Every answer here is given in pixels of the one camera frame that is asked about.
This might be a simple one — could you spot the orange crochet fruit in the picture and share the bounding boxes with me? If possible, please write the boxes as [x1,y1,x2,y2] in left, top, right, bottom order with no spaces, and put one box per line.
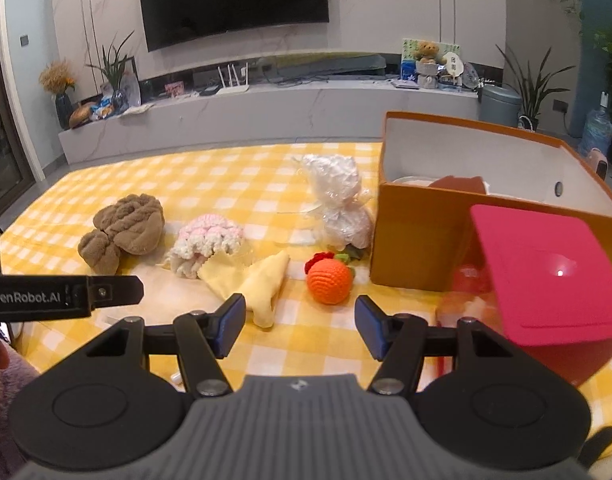
[306,258,355,306]

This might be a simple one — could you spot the tall potted plant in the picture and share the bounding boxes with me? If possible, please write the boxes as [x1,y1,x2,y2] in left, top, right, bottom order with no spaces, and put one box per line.
[496,42,576,132]

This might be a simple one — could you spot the blue white snack bag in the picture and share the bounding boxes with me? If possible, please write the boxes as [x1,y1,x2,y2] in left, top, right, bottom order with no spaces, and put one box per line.
[90,96,117,121]

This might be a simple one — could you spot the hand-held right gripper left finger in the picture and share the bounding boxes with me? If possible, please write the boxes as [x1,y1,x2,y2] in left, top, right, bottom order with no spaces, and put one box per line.
[61,292,247,397]

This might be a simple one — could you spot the white hand fan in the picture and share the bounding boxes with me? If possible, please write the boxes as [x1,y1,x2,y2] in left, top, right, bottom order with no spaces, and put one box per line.
[442,51,462,84]

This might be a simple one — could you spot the grey marble television cabinet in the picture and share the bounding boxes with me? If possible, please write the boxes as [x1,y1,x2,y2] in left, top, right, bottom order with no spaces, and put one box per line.
[58,52,486,166]

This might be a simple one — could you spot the clear plastic wrap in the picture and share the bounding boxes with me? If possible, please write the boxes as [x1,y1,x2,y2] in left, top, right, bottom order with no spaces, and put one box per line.
[293,154,377,252]

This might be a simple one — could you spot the pink small appliance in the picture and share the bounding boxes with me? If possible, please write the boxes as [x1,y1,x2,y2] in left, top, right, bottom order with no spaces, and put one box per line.
[588,147,609,181]

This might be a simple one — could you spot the yellow cloth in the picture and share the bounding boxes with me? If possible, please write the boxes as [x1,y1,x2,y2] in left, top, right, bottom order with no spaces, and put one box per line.
[198,250,291,329]

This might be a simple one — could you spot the red crochet flower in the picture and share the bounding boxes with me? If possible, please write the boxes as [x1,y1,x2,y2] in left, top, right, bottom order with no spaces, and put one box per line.
[306,251,337,275]

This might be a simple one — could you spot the brown teddy bear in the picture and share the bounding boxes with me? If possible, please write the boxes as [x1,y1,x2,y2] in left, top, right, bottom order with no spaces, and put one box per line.
[416,40,447,66]

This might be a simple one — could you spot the green picture board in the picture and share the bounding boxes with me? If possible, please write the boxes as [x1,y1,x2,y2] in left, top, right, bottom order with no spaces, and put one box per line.
[402,38,460,82]

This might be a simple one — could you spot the pink white crochet bouquet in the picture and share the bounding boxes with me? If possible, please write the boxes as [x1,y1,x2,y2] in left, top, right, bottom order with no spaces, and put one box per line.
[165,213,247,279]

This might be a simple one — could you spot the dark vase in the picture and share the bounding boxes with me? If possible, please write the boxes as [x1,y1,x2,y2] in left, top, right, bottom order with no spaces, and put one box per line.
[55,92,75,130]

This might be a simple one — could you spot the yellow checkered tablecloth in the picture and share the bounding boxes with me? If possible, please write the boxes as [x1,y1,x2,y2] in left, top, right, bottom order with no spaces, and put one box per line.
[0,141,612,461]

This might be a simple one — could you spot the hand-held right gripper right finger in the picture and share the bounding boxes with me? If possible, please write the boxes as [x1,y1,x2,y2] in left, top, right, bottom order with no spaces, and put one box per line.
[355,294,541,396]

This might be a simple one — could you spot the white pot under teddy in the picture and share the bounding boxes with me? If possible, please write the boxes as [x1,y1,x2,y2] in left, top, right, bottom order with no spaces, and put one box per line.
[417,62,439,90]

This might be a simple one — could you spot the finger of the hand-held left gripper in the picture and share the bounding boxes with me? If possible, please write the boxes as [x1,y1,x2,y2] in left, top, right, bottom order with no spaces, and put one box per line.
[88,275,145,311]

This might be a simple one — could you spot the white router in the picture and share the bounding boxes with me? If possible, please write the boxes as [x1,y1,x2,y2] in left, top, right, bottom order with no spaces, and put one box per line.
[215,62,251,96]

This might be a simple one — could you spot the black wall television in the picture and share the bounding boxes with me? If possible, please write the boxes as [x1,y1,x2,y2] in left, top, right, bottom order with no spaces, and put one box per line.
[137,0,331,52]

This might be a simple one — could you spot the blue water bottle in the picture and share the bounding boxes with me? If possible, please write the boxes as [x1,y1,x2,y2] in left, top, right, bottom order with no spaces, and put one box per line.
[579,91,612,161]

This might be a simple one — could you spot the yellow dried flowers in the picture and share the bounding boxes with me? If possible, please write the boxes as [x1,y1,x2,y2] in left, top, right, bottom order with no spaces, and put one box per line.
[38,60,77,95]

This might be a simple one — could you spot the grey trash can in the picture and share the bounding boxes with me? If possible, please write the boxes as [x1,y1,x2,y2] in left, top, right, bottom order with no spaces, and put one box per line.
[478,84,522,128]

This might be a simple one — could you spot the brown snack bag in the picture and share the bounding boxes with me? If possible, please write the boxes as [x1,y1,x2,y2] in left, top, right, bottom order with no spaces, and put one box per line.
[68,102,97,129]

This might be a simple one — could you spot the orange cardboard box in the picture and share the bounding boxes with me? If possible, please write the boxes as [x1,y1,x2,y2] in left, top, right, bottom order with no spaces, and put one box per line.
[370,111,612,293]

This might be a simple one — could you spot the decorative plate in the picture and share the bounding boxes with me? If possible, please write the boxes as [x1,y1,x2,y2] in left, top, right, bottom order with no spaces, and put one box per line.
[460,62,481,92]

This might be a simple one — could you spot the red cube box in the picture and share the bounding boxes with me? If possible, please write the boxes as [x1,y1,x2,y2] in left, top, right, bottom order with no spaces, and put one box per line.
[436,204,612,387]

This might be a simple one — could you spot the green plant in glass vase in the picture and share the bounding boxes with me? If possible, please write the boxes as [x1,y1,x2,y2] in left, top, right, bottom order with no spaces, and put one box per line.
[85,30,137,113]

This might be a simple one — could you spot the beige knotted rope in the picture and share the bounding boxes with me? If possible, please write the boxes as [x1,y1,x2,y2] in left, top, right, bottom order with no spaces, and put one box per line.
[78,193,165,276]

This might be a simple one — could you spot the picture frame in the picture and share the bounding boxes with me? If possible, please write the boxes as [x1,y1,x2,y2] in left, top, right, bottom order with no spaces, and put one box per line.
[118,56,142,108]

